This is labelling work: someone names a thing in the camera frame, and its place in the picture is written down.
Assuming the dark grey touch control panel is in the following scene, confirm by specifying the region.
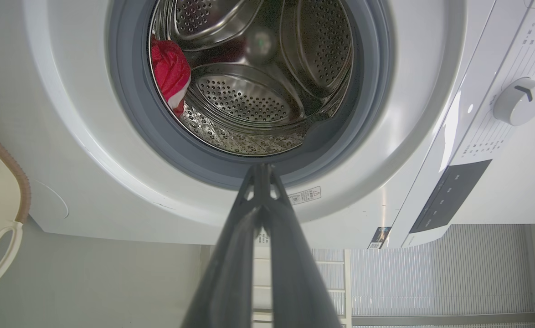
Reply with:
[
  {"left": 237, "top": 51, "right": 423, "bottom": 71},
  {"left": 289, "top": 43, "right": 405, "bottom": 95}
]
[{"left": 409, "top": 159, "right": 492, "bottom": 234}]

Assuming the dark QR code brand sticker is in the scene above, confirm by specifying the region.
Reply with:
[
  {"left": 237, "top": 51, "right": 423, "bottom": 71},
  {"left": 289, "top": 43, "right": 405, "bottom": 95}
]
[{"left": 368, "top": 226, "right": 392, "bottom": 249}]

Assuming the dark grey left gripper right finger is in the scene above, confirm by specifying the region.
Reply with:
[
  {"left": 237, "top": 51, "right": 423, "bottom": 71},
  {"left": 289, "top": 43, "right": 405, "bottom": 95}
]
[{"left": 263, "top": 164, "right": 344, "bottom": 328}]

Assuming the round white filter cover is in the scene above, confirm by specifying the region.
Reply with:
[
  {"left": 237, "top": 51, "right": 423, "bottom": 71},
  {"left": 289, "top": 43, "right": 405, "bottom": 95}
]
[{"left": 30, "top": 179, "right": 70, "bottom": 220}]

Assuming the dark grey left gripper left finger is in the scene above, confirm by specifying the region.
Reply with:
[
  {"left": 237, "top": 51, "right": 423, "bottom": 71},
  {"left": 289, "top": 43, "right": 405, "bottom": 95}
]
[{"left": 181, "top": 164, "right": 264, "bottom": 328}]

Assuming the white round control knob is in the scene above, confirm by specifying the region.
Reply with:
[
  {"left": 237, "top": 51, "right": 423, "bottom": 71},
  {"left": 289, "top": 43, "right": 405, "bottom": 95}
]
[{"left": 493, "top": 77, "right": 535, "bottom": 127}]

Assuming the red and white garment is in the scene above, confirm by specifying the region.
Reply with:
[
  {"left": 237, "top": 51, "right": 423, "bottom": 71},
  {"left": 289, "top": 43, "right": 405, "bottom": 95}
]
[{"left": 150, "top": 37, "right": 191, "bottom": 115}]

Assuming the stainless steel washing machine drum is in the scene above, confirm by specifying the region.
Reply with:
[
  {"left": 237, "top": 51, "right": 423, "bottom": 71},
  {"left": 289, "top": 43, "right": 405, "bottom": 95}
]
[{"left": 148, "top": 0, "right": 355, "bottom": 157}]

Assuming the warning triangle sticker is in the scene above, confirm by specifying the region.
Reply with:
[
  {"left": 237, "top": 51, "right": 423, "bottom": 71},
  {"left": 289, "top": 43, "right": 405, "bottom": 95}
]
[{"left": 288, "top": 186, "right": 322, "bottom": 205}]

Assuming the white front-load washing machine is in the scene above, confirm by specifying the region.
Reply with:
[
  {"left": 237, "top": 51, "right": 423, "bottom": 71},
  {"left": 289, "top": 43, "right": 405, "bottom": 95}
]
[{"left": 21, "top": 0, "right": 535, "bottom": 249}]

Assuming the grey rubber door gasket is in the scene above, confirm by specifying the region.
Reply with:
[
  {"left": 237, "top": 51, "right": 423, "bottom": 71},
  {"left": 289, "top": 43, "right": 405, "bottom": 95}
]
[{"left": 106, "top": 0, "right": 393, "bottom": 190}]

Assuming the white window blind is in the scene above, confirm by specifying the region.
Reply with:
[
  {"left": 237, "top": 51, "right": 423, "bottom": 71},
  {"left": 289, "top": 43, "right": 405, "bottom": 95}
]
[{"left": 350, "top": 224, "right": 535, "bottom": 318}]

